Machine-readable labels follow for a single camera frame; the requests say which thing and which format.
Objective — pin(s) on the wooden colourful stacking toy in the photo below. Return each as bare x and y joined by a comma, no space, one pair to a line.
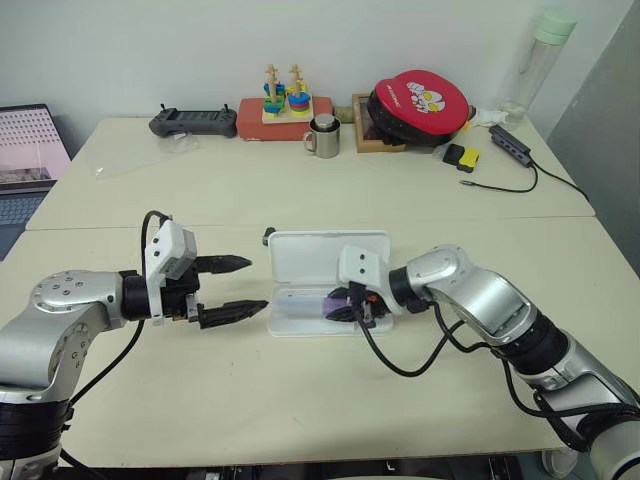
287,102

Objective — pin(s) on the small olive object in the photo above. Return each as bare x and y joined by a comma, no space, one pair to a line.
343,114

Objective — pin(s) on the white plastic pencil case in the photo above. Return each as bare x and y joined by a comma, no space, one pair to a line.
305,260

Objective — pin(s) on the white crumpled tissue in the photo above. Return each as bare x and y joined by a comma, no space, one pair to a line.
487,117

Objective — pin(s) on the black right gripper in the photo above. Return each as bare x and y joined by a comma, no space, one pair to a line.
379,305

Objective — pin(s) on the small yellow black box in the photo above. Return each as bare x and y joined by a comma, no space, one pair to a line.
470,160

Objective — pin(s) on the red rectangular box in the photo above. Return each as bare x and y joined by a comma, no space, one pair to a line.
250,122

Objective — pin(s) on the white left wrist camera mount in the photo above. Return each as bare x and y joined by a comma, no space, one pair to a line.
167,245

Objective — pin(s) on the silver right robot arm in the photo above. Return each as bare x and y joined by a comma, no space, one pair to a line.
480,295

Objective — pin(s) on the clear bottle green lid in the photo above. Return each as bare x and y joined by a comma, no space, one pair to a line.
532,70

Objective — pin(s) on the red black cartoon round case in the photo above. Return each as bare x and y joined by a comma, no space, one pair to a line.
425,107

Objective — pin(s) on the wooden frame box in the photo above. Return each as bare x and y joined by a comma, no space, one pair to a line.
365,135

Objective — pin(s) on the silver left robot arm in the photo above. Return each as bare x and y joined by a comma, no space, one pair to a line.
65,300

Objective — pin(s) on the dark frame under table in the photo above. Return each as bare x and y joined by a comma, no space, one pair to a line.
300,471

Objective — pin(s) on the small black object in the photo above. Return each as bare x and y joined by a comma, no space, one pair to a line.
269,237

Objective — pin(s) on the white caster wheel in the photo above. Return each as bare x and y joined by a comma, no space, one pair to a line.
557,462

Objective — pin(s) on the open laptop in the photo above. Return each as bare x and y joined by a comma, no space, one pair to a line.
22,150

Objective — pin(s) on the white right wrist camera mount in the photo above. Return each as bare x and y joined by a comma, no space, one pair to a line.
362,262

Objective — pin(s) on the black handheld controller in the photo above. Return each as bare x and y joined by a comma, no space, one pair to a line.
195,121

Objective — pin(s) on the grey usb hub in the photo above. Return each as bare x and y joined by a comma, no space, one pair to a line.
510,145

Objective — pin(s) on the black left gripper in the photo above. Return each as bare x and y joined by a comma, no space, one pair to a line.
181,295

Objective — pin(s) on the clear plastic bag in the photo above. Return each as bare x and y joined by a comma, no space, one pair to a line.
145,155

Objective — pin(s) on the purple capped marker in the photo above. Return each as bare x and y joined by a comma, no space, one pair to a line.
331,306

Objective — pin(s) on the stainless steel mug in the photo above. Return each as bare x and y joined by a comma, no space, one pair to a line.
326,137

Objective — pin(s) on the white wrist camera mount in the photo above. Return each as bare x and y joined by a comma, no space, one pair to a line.
167,245
362,262

